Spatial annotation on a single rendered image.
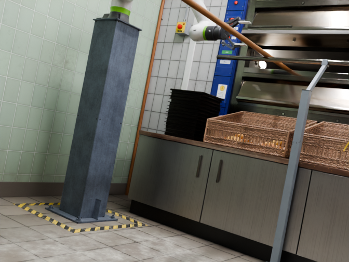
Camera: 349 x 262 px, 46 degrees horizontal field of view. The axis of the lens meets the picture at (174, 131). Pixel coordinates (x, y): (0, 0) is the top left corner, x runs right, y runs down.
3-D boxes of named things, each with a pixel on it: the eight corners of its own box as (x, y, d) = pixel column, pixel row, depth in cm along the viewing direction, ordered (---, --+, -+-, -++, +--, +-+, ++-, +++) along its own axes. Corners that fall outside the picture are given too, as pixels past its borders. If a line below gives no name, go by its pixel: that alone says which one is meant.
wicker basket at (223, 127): (235, 147, 299) (242, 110, 299) (311, 162, 266) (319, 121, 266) (200, 141, 260) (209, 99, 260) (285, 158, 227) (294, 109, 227)
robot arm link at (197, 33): (187, 43, 264) (184, 27, 259) (197, 37, 272) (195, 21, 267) (205, 44, 256) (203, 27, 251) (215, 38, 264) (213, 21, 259)
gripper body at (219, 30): (220, 28, 257) (233, 28, 251) (218, 41, 257) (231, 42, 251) (215, 24, 251) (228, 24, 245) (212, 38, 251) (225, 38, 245)
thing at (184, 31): (179, 35, 340) (181, 24, 340) (189, 36, 334) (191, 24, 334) (174, 33, 334) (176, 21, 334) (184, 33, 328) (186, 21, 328)
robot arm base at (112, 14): (89, 21, 257) (91, 11, 257) (106, 28, 269) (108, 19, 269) (117, 20, 241) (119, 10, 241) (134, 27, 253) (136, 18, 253)
